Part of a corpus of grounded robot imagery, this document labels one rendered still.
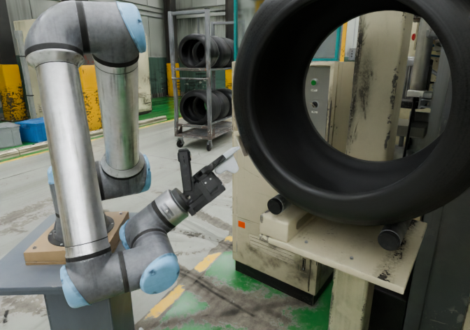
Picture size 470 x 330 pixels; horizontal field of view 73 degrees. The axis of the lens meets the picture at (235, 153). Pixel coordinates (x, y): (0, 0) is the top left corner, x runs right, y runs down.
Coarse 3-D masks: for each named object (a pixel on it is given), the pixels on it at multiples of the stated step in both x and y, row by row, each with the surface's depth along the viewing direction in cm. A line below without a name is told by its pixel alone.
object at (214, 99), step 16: (208, 16) 411; (208, 32) 416; (192, 48) 473; (208, 48) 421; (224, 48) 470; (192, 64) 477; (208, 64) 426; (224, 64) 485; (176, 80) 459; (208, 80) 433; (176, 96) 462; (192, 96) 494; (208, 96) 439; (224, 96) 499; (176, 112) 468; (192, 112) 501; (208, 112) 445; (224, 112) 495; (176, 128) 474; (192, 128) 519; (208, 128) 452; (224, 128) 525; (176, 144) 482; (208, 144) 459
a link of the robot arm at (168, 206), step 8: (168, 192) 81; (160, 200) 81; (168, 200) 80; (160, 208) 79; (168, 208) 80; (176, 208) 79; (168, 216) 79; (176, 216) 80; (184, 216) 81; (176, 224) 82
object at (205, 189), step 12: (192, 180) 81; (204, 180) 81; (216, 180) 81; (180, 192) 86; (192, 192) 83; (204, 192) 81; (216, 192) 82; (180, 204) 80; (192, 204) 82; (204, 204) 84
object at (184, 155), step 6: (180, 150) 82; (186, 150) 82; (180, 156) 82; (186, 156) 82; (180, 162) 82; (186, 162) 82; (180, 168) 82; (186, 168) 82; (186, 174) 82; (186, 180) 82; (186, 186) 82
